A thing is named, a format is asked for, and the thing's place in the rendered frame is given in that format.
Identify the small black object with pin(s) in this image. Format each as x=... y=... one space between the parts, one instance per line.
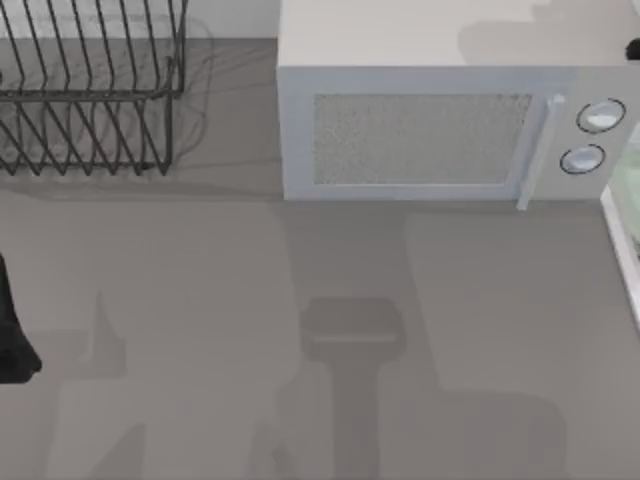
x=633 y=50

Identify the microwave oven door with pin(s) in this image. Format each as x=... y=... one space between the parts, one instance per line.
x=300 y=140

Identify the pale microwave oven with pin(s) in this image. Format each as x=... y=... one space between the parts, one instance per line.
x=380 y=40

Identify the small microwave knob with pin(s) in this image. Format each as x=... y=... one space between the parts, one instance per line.
x=581 y=159

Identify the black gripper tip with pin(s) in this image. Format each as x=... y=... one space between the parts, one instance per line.
x=11 y=340

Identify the large microwave knob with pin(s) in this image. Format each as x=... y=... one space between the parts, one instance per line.
x=600 y=116

